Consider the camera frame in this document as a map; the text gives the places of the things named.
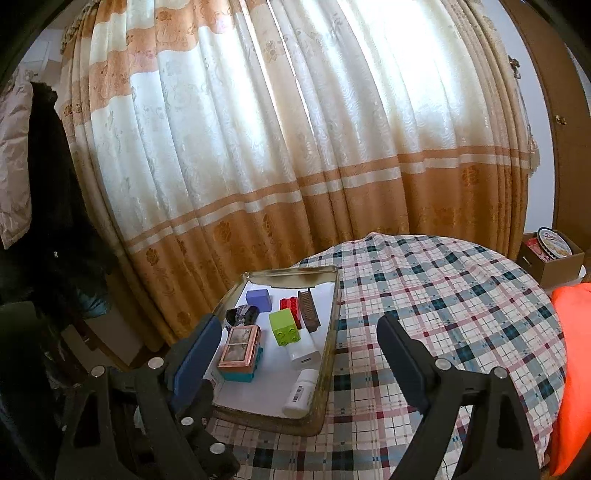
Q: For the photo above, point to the curtain tassel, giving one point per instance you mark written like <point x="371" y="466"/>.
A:
<point x="531" y="147"/>

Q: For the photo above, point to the red toy brick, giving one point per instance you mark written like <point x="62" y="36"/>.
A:
<point x="290" y="310"/>

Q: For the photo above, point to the purple cube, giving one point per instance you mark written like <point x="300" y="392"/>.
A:
<point x="258" y="300"/>

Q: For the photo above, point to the white power adapter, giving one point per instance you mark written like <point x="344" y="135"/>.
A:
<point x="302" y="351"/>

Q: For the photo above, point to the brown wooden comb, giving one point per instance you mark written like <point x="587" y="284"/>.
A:
<point x="308" y="316"/>

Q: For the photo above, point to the brown wooden door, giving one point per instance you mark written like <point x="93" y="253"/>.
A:
<point x="558" y="115"/>

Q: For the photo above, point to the gold metal tin box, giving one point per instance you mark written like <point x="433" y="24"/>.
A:
<point x="323" y="364"/>

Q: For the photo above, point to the teal cloth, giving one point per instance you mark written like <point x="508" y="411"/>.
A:
<point x="94" y="302"/>

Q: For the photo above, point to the plaid tablecloth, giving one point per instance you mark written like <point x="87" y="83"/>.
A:
<point x="438" y="300"/>

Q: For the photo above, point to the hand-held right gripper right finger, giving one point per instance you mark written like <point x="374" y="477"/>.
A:
<point x="401" y="364"/>

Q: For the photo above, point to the white paper liner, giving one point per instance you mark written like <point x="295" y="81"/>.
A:
<point x="272" y="383"/>

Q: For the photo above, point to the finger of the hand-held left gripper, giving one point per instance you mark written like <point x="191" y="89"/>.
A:
<point x="207" y="443"/>

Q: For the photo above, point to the teal toy brick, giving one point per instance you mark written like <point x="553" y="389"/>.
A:
<point x="247" y="373"/>

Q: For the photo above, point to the pale puffy jacket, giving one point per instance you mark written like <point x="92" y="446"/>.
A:
<point x="14" y="175"/>

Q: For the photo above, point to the round cookie tin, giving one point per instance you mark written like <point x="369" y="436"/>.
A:
<point x="556" y="242"/>

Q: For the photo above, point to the dark hanging clothing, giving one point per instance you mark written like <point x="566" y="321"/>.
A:
<point x="51" y="207"/>

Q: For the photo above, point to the orange cushion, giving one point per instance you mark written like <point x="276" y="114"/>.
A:
<point x="572" y="369"/>

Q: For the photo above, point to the brown cardboard box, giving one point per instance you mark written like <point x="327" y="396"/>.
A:
<point x="561" y="271"/>

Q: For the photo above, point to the red packet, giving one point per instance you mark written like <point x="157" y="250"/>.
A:
<point x="535" y="247"/>

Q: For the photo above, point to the black patterned hair clip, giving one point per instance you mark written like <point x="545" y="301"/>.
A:
<point x="242" y="316"/>

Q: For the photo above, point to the cream and orange curtain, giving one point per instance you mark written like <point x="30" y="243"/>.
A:
<point x="277" y="115"/>

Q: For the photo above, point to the green toy brick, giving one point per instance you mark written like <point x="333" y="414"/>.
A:
<point x="285" y="328"/>

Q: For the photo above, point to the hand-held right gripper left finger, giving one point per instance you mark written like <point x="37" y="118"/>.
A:
<point x="196" y="360"/>

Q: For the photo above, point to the white plastic bottle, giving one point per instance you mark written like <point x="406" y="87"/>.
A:
<point x="301" y="392"/>

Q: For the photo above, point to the brown wooden furniture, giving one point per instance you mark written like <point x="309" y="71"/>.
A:
<point x="106" y="350"/>

